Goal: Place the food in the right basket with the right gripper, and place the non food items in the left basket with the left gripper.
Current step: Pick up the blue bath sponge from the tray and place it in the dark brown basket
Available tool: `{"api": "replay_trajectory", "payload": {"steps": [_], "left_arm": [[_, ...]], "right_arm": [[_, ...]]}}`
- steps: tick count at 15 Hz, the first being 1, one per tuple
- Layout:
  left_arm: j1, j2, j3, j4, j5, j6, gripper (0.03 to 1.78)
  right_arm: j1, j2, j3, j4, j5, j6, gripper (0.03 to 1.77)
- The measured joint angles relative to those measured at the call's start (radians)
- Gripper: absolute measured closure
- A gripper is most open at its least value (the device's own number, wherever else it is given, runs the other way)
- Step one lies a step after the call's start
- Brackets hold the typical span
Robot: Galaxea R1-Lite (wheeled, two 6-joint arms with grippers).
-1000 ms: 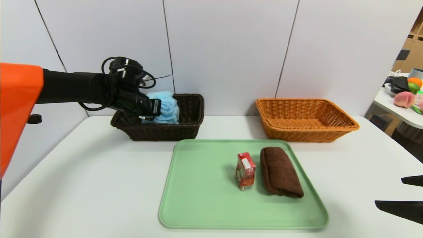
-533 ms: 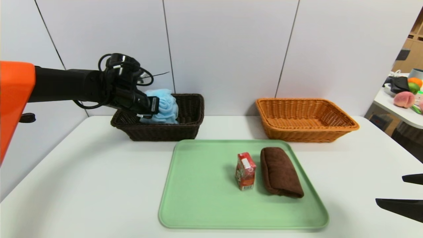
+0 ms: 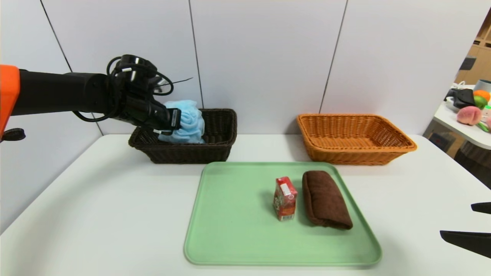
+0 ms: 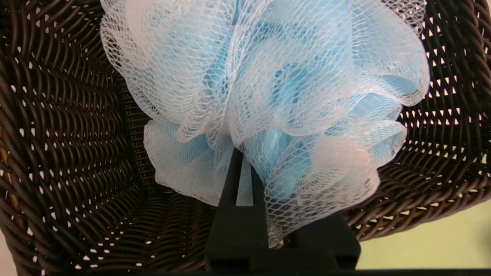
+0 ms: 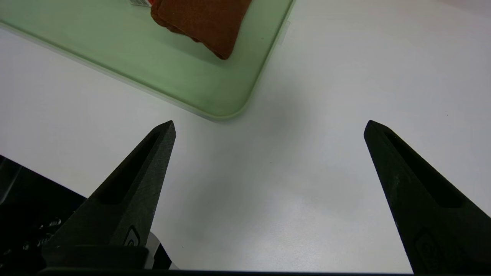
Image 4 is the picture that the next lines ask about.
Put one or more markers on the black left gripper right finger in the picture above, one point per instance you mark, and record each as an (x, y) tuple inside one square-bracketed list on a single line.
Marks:
[(326, 249)]

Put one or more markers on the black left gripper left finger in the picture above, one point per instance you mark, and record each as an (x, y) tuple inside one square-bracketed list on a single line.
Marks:
[(230, 237)]

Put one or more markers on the blue mesh bath pouf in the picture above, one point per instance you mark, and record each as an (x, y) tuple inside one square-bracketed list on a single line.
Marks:
[(268, 76)]

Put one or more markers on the dark brown wicker basket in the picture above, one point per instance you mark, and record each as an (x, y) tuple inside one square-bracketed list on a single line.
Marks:
[(69, 134)]

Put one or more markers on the light green plastic tray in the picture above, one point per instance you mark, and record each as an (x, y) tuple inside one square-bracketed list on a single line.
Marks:
[(429, 241)]

